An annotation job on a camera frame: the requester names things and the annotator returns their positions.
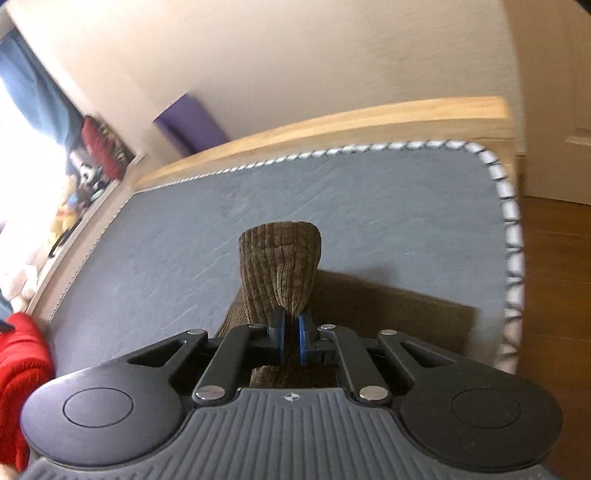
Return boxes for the purple box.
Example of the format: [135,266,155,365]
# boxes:
[153,93,230,158]

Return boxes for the white plush toy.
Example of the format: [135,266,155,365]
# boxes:
[0,264,38,311]

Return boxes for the brown corduroy pants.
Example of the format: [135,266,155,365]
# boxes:
[216,220,477,389]

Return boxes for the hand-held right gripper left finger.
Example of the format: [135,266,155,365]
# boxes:
[124,306,288,404]

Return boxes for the dark red cushion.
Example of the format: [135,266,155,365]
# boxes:
[81,115,136,184]

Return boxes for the panda plush toy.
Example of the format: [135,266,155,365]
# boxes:
[75,162,101,197]

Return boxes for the folded red blanket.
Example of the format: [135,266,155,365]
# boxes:
[0,312,55,472]

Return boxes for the wooden bed frame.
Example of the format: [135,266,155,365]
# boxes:
[133,95,516,191]

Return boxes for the blue curtain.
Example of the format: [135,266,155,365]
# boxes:
[0,33,86,151]

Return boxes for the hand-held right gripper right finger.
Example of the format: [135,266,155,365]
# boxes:
[297,313,458,405]

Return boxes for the yellow bear plush toy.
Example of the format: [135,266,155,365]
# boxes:
[47,178,78,243]

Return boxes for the black strap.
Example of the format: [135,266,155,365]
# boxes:
[47,227,75,258]

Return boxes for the grey quilted mattress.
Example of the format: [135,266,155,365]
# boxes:
[45,140,526,376]

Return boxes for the white door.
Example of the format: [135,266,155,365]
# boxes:
[521,0,591,207]

